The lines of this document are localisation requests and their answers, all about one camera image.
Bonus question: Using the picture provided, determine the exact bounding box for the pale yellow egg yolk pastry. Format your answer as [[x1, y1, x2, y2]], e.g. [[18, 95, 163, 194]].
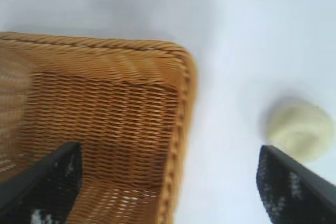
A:
[[262, 103, 333, 163]]

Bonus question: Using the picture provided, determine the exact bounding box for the scuffed right gripper left finger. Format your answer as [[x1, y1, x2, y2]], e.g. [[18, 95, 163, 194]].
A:
[[0, 141, 83, 224]]

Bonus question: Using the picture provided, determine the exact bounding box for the woven tan wicker basket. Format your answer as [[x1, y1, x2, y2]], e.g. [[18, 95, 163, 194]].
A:
[[0, 31, 198, 224]]

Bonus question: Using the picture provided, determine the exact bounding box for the scuffed right gripper right finger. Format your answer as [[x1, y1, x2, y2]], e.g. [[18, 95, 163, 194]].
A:
[[256, 144, 336, 224]]

